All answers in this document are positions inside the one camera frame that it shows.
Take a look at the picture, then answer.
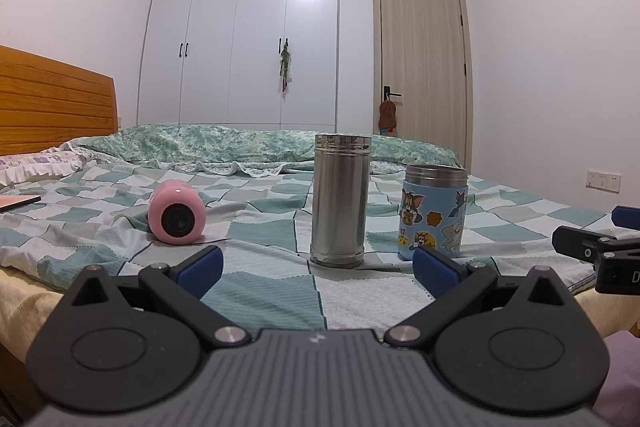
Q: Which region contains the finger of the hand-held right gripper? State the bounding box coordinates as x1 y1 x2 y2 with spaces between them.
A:
552 225 640 266
612 205 640 229

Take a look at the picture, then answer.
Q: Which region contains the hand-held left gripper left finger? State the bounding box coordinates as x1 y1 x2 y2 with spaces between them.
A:
62 245 252 351

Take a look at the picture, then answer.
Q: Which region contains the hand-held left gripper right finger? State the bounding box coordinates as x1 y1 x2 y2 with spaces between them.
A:
383 246 577 351

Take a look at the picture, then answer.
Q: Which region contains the pink cup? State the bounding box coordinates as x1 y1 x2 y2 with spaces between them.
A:
148 180 206 243

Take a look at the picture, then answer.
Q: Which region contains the blue cartoon cup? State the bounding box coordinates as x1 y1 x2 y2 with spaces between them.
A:
398 164 469 263

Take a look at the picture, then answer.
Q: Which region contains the stainless steel cup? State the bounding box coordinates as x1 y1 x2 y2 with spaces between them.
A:
309 133 373 269

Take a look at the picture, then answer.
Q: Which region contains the green checked bed sheet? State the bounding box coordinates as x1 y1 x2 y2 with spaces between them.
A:
0 156 622 334

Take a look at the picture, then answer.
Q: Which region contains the pink cloth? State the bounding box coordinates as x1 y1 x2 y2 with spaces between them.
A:
606 329 640 414

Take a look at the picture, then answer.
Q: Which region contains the green floral quilt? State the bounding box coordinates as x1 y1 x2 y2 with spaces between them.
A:
64 123 459 178

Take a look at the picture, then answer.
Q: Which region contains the brown hanging pouch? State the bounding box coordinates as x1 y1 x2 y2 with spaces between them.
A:
378 98 400 136

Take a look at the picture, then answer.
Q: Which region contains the yellow mattress cover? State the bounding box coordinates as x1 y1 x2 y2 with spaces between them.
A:
0 264 640 360

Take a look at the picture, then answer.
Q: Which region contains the flat pink-edged book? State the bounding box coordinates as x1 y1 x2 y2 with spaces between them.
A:
0 194 43 214

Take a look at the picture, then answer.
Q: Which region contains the floral pillow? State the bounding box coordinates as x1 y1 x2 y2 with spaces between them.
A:
0 145 87 186

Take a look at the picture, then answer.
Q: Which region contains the light wooden door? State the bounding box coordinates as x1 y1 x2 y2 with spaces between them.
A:
372 0 474 168

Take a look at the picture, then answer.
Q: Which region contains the green hanging plant ornament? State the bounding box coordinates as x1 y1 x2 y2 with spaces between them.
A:
277 37 294 94

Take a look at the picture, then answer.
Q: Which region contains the wooden headboard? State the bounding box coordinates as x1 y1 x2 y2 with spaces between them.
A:
0 45 119 156

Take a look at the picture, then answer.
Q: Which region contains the white wardrobe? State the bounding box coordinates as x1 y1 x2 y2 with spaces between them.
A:
135 0 341 133

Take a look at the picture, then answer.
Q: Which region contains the white wall socket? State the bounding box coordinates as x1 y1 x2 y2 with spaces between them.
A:
587 169 622 193

